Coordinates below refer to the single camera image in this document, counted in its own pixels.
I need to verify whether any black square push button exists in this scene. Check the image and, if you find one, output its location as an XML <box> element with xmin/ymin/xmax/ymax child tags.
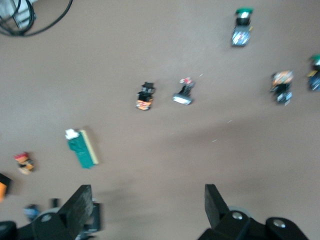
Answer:
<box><xmin>171</xmin><ymin>76</ymin><xmax>196</xmax><ymax>106</ymax></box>

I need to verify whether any black knob orange selector switch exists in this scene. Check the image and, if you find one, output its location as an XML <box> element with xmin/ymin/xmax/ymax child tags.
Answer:
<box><xmin>135</xmin><ymin>81</ymin><xmax>157</xmax><ymax>112</ymax></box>

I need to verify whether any green load switch white handle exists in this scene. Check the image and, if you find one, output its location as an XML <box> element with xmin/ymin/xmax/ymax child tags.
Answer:
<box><xmin>64</xmin><ymin>127</ymin><xmax>100</xmax><ymax>170</ymax></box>

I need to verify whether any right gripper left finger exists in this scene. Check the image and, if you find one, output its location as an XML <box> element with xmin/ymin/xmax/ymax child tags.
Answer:
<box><xmin>0</xmin><ymin>184</ymin><xmax>93</xmax><ymax>240</ymax></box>

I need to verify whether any red mushroom button black body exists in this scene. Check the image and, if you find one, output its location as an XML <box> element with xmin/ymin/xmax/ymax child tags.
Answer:
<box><xmin>23</xmin><ymin>203</ymin><xmax>41</xmax><ymax>223</ymax></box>

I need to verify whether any orange button enclosure box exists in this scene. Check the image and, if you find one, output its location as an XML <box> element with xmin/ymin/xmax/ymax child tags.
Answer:
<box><xmin>0</xmin><ymin>172</ymin><xmax>13</xmax><ymax>203</ymax></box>

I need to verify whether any green push button blue body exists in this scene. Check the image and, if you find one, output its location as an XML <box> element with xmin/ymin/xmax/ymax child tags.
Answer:
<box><xmin>307</xmin><ymin>53</ymin><xmax>320</xmax><ymax>92</ymax></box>
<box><xmin>230</xmin><ymin>6</ymin><xmax>255</xmax><ymax>48</ymax></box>

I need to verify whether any black orange contact switch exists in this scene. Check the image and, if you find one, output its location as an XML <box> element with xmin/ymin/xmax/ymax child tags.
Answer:
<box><xmin>269</xmin><ymin>70</ymin><xmax>294</xmax><ymax>106</ymax></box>

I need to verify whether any black cable loop bundle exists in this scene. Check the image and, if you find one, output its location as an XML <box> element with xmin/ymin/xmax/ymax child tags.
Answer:
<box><xmin>0</xmin><ymin>0</ymin><xmax>74</xmax><ymax>38</ymax></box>

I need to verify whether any red emergency stop orange body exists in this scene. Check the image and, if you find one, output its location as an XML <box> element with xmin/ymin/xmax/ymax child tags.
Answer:
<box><xmin>13</xmin><ymin>151</ymin><xmax>35</xmax><ymax>176</ymax></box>

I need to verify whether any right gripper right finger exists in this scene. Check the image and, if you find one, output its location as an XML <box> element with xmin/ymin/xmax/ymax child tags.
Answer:
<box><xmin>198</xmin><ymin>183</ymin><xmax>310</xmax><ymax>240</ymax></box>

